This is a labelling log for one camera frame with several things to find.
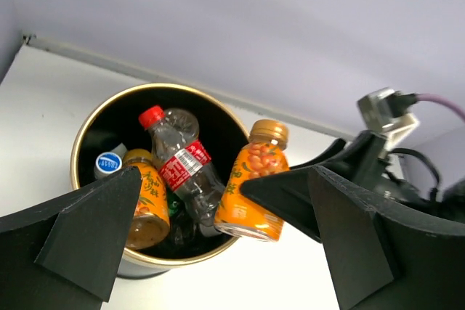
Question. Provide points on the dark bin with gold rim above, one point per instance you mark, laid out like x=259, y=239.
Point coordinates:
x=115, y=121

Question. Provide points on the green plastic bottle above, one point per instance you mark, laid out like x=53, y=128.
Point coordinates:
x=174, y=206

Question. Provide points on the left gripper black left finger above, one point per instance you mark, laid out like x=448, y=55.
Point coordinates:
x=65, y=253

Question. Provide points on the clear plastic bottle white cap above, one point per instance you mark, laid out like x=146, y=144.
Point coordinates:
x=109, y=162

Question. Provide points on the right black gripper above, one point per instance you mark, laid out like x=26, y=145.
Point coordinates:
x=360, y=162

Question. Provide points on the clear bottle red label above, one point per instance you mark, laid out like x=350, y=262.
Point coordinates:
x=185, y=166

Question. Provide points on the small orange bottle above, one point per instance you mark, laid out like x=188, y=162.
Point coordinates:
x=151, y=223
x=263, y=156

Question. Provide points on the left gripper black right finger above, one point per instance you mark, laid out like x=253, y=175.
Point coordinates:
x=381, y=254

